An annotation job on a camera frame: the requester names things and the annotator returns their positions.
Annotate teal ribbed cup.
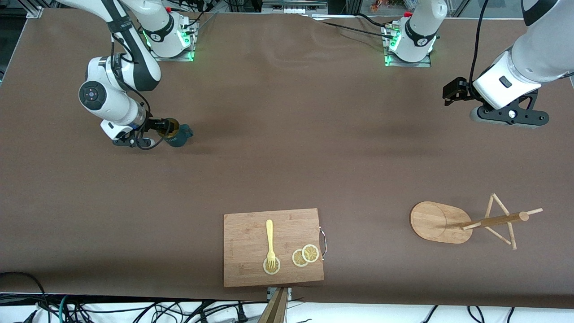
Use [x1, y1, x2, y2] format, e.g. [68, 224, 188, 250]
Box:
[162, 118, 194, 148]

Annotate wooden cup rack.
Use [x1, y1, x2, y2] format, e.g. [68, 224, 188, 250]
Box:
[409, 193, 544, 251]

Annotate brown table cover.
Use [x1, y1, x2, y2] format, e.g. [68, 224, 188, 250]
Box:
[0, 8, 574, 310]

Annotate wooden cutting board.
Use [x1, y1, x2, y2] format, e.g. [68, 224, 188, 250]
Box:
[223, 208, 327, 288]

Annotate yellow plastic fork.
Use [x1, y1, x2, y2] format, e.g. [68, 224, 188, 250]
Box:
[265, 219, 277, 272]

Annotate grey power strip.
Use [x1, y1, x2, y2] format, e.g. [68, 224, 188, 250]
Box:
[262, 0, 328, 14]

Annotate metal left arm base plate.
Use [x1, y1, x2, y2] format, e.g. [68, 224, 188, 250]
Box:
[383, 25, 432, 68]

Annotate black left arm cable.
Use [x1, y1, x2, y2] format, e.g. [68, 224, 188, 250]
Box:
[468, 0, 490, 97]

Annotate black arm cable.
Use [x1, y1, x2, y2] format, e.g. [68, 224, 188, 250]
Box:
[101, 0, 157, 151]
[468, 0, 490, 97]

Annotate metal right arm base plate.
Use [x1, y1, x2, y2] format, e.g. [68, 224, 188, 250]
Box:
[148, 20, 198, 62]

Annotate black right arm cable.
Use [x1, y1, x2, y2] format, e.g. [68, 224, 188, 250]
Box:
[101, 0, 157, 151]

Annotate black cable on table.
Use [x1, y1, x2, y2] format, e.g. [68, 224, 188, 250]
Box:
[309, 13, 395, 40]

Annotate metal bracket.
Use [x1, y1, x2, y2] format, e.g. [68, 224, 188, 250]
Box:
[266, 287, 293, 302]

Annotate black floor cable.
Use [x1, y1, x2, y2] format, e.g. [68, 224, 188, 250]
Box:
[0, 271, 50, 323]

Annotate teal cable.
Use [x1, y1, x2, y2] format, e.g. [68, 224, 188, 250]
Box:
[58, 294, 72, 323]

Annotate wooden post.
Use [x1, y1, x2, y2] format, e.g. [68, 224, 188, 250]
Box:
[257, 287, 288, 323]

